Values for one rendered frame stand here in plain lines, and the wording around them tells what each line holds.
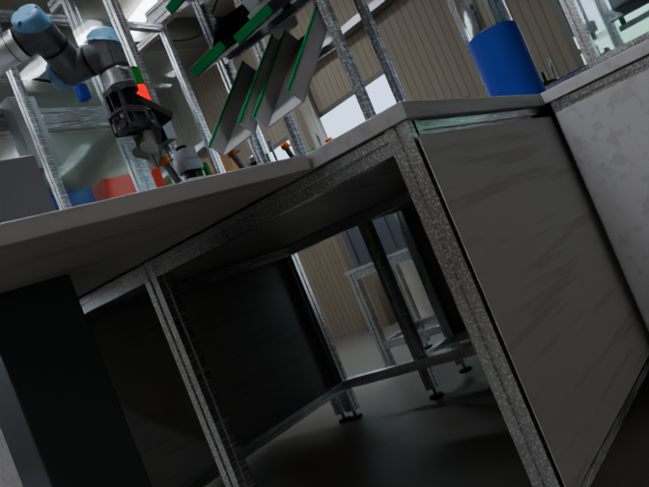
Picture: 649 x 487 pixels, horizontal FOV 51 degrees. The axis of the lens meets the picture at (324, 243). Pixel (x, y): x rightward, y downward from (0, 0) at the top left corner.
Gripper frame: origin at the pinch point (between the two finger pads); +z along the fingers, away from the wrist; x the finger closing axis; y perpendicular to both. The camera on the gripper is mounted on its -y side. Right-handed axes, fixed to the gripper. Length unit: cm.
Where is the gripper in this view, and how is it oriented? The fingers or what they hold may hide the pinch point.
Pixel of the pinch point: (158, 161)
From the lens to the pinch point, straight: 173.2
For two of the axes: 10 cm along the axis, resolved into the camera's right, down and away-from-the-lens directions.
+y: -5.6, 1.9, -8.0
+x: 7.3, -3.3, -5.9
